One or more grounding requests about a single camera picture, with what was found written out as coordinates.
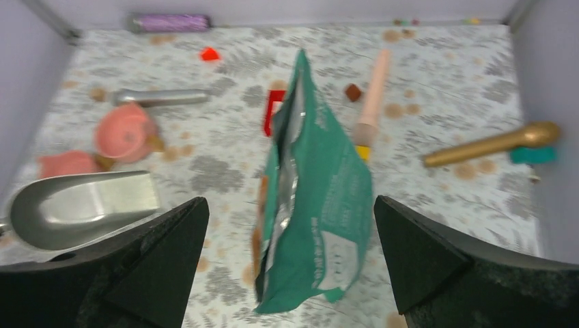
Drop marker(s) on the red house-shaped block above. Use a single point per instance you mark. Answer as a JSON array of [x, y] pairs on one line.
[[209, 54]]

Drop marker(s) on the purple glitter toy microphone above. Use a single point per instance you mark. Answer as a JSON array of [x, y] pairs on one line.
[[168, 23]]

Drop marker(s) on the gold toy microphone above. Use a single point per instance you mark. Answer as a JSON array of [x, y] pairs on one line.
[[533, 135]]

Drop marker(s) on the floral patterned table mat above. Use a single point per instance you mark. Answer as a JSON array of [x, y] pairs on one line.
[[447, 85]]

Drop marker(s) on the silver metal scoop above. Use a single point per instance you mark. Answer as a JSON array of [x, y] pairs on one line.
[[65, 212]]

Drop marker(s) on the silver toy microphone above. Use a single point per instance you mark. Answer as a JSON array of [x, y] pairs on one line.
[[159, 98]]

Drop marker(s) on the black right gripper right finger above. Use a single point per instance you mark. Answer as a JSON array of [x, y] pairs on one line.
[[444, 278]]

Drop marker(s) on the pink double pet bowl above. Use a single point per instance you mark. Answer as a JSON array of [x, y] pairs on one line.
[[126, 134]]

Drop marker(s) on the brown cube block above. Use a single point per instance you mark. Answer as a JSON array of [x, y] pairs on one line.
[[353, 93]]

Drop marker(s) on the yellow cube block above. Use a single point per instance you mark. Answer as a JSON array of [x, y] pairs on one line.
[[364, 152]]

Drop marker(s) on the green pet food bag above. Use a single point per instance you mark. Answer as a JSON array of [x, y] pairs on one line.
[[315, 216]]

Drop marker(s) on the pink toy microphone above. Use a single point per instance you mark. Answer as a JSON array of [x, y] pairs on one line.
[[366, 129]]

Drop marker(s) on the teal block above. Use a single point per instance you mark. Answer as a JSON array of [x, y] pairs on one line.
[[532, 156]]

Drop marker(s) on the red toy block tray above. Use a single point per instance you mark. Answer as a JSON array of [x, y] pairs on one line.
[[273, 102]]

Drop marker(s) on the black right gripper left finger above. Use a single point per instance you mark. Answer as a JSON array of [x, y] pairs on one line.
[[139, 278]]

